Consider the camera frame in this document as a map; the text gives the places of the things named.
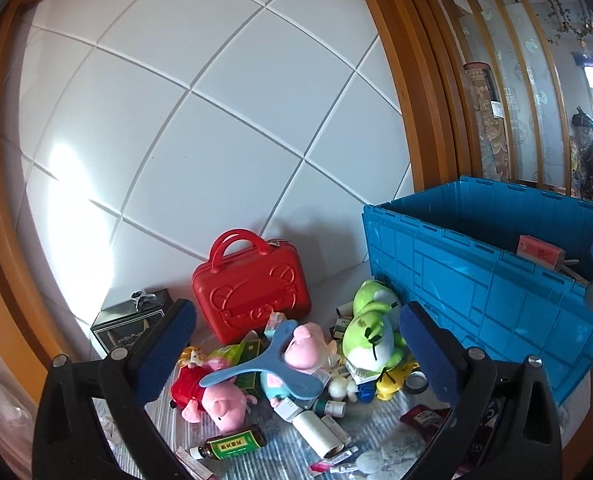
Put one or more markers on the black tin box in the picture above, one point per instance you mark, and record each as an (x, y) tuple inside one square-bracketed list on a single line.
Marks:
[(121, 322)]

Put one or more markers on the blue plastic storage crate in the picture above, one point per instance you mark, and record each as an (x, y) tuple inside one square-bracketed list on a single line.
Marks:
[(456, 280)]

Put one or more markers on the small white box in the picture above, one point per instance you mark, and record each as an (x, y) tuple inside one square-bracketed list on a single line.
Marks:
[(287, 408)]

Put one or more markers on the small white dropper bottle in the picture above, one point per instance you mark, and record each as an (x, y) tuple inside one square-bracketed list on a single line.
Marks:
[(194, 453)]

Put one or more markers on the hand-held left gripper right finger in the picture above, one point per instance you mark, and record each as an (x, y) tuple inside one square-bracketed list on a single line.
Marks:
[(426, 345)]

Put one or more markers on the red packet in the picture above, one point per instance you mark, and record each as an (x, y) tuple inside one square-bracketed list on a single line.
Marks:
[(426, 420)]

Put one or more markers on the small green-capped bottle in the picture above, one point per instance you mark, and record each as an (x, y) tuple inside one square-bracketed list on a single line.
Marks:
[(330, 406)]

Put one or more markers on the wooden door frame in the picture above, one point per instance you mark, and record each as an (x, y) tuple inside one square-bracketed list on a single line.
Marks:
[(411, 85)]

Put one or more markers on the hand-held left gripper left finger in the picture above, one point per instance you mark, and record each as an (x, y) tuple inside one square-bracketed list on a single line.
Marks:
[(169, 345)]

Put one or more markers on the small white plush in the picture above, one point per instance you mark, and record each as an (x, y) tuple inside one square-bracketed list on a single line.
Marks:
[(342, 387)]

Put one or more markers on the pink pig plush blue outfit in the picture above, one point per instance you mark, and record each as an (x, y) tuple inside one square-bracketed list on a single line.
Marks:
[(304, 347)]

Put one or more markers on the yellow duck toy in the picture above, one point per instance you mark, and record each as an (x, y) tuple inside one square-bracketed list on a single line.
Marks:
[(394, 382)]

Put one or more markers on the black tape roll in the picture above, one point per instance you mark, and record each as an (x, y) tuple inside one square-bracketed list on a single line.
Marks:
[(416, 383)]

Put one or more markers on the small yellow-haired doll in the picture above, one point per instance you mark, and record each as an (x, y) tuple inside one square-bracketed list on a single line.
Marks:
[(192, 357)]

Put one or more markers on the pink pig plush red dress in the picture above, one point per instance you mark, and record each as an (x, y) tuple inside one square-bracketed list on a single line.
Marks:
[(221, 400)]

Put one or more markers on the rolled patterned carpet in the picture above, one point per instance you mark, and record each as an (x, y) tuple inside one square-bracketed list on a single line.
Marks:
[(491, 125)]

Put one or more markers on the small dark box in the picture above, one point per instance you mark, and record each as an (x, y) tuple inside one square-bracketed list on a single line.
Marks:
[(340, 325)]

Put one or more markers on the blue Y-shaped plastic toy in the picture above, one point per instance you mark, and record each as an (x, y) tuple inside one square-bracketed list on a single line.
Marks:
[(256, 367)]

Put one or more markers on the white cylinder roll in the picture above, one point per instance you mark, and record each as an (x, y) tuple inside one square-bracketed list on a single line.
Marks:
[(316, 432)]

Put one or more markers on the red carton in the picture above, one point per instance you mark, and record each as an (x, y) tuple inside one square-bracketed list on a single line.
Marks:
[(538, 251)]

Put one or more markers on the green cardboard box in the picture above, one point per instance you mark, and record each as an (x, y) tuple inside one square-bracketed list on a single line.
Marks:
[(251, 355)]

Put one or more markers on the brown bottle green label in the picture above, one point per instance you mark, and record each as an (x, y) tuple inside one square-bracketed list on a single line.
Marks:
[(236, 442)]

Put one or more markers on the light green packet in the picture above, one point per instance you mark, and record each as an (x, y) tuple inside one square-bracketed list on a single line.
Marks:
[(224, 357)]

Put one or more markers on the pink and white tube box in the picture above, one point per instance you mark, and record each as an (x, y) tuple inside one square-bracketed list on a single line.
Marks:
[(334, 457)]

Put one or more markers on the green frog plush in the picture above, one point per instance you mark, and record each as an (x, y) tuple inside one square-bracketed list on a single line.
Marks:
[(371, 330)]

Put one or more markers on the red toy suitcase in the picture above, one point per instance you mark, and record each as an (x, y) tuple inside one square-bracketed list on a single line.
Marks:
[(251, 295)]

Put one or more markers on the wooden slatted partition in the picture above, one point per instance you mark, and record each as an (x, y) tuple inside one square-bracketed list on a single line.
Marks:
[(526, 85)]

